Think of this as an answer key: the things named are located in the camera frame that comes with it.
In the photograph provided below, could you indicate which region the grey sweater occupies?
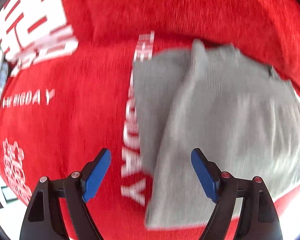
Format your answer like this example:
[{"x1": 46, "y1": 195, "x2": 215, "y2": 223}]
[{"x1": 132, "y1": 39, "x2": 300, "y2": 230}]

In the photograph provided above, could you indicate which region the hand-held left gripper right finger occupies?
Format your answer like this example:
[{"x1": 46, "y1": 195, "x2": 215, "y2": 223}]
[{"x1": 191, "y1": 148, "x2": 283, "y2": 240}]

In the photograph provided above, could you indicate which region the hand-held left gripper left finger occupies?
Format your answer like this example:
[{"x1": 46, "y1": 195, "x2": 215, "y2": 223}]
[{"x1": 19, "y1": 148, "x2": 112, "y2": 240}]

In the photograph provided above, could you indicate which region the red printed blanket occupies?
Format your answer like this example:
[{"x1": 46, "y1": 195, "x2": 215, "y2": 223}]
[{"x1": 0, "y1": 0, "x2": 300, "y2": 240}]

